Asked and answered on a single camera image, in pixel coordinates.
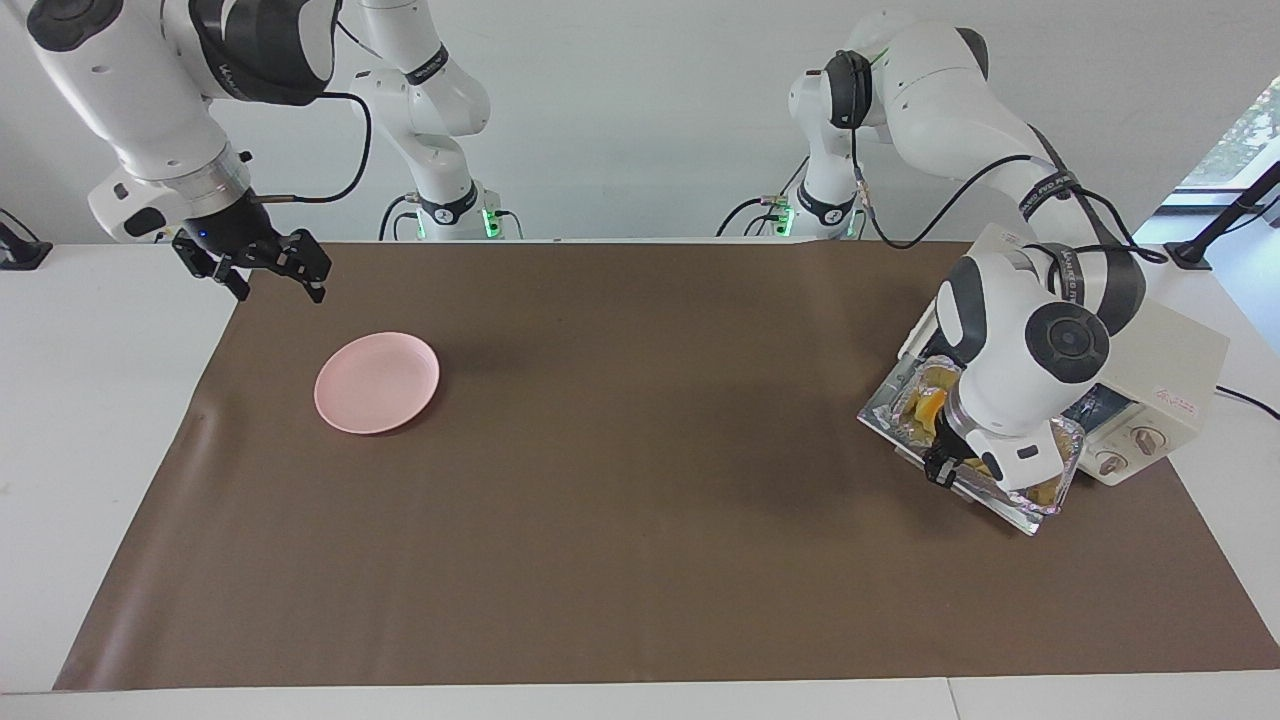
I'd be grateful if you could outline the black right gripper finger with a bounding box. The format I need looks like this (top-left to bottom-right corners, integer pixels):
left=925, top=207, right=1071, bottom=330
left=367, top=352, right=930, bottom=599
left=172, top=238, right=252, bottom=303
left=262, top=230, right=333, bottom=305

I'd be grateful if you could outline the aluminium foil tray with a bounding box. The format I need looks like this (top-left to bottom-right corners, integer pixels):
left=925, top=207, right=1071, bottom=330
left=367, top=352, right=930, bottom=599
left=885, top=355, right=1087, bottom=521

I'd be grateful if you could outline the cream toaster oven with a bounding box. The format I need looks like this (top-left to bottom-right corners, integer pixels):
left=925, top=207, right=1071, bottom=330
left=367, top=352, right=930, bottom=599
left=898, top=222, right=1231, bottom=488

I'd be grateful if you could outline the pink round plate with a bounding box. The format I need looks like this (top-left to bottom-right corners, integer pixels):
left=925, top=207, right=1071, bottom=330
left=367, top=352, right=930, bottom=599
left=314, top=332, right=441, bottom=436

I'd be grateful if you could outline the black clamp stand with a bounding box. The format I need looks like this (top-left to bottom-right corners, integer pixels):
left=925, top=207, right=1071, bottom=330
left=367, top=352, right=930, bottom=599
left=0, top=208, right=54, bottom=272
left=1163, top=160, right=1280, bottom=272

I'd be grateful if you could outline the brown table mat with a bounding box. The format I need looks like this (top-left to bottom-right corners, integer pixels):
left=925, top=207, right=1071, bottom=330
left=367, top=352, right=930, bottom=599
left=53, top=240, right=1280, bottom=692

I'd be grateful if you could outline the window with green foliage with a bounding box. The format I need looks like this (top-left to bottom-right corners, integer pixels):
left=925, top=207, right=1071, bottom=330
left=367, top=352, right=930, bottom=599
left=1165, top=75, right=1280, bottom=216

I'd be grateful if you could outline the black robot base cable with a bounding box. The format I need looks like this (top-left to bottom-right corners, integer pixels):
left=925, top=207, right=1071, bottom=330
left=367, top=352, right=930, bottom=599
left=714, top=150, right=803, bottom=239
left=377, top=190, right=427, bottom=242

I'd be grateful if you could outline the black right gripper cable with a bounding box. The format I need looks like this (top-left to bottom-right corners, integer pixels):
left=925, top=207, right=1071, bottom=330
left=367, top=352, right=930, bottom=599
left=245, top=92, right=374, bottom=207

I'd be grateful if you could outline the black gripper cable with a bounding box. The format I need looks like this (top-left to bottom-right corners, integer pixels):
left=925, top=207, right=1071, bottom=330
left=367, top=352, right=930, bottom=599
left=848, top=60, right=1171, bottom=267
left=245, top=92, right=374, bottom=207

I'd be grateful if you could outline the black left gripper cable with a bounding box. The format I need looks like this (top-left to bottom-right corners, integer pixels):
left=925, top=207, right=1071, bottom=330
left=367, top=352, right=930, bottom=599
left=848, top=60, right=1171, bottom=267

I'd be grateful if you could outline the black oven power cable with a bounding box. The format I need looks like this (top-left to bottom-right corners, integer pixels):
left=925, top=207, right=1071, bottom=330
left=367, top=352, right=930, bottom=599
left=1215, top=385, right=1280, bottom=422

